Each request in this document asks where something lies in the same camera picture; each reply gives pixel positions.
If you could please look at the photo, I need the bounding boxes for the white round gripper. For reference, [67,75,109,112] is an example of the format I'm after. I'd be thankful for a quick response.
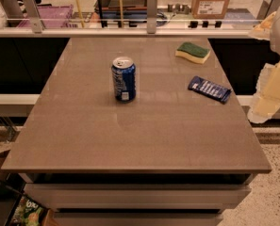
[247,7,280,123]

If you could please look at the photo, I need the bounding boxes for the green and yellow sponge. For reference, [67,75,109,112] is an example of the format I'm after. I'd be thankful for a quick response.
[175,42,210,64]

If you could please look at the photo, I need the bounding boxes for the blue pepsi can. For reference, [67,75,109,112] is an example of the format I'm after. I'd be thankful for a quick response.
[111,56,136,103]

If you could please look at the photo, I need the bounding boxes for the blue snack bar wrapper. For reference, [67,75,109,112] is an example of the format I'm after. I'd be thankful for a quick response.
[188,76,231,104]

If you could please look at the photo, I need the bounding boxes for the cardboard box with label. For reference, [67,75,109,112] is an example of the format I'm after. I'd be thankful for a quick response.
[191,0,230,19]

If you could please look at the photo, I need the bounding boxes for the purple plastic crate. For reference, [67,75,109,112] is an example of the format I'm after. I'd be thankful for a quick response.
[18,5,74,28]

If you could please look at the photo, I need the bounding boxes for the upper white drawer front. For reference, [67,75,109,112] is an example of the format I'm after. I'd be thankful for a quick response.
[25,184,251,210]

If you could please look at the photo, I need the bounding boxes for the white drawer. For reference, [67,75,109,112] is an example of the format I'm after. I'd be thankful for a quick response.
[55,213,222,226]
[25,184,251,210]

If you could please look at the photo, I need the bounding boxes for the lower white drawer front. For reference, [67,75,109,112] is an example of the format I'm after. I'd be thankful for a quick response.
[55,213,222,226]

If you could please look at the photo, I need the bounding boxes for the green chip bag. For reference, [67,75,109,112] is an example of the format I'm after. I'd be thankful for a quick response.
[9,197,45,226]

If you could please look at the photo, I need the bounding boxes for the middle metal railing post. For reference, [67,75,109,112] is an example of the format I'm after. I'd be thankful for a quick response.
[147,0,157,34]

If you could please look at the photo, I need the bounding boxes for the left metal railing post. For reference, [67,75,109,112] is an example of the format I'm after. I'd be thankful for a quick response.
[23,0,43,33]

